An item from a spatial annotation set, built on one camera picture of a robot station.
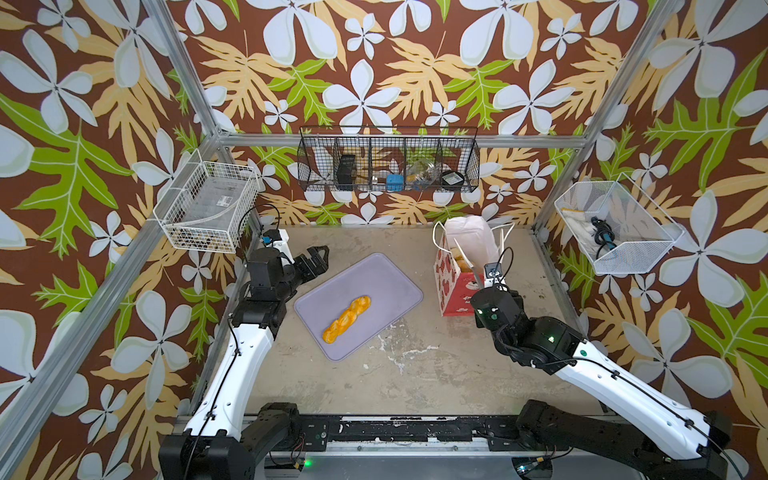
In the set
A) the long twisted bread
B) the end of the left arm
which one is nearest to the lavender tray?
the long twisted bread

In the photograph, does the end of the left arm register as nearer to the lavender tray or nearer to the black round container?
the lavender tray

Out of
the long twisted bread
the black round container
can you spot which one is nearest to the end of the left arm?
the long twisted bread

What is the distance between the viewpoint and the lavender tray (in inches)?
36.3

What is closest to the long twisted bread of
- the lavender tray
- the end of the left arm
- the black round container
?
the lavender tray

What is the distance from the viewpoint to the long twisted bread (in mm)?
908

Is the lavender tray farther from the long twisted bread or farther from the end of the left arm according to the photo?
the end of the left arm

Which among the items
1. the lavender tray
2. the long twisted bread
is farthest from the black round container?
the long twisted bread

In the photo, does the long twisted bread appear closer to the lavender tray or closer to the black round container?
the lavender tray

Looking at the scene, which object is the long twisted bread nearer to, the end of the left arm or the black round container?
the end of the left arm
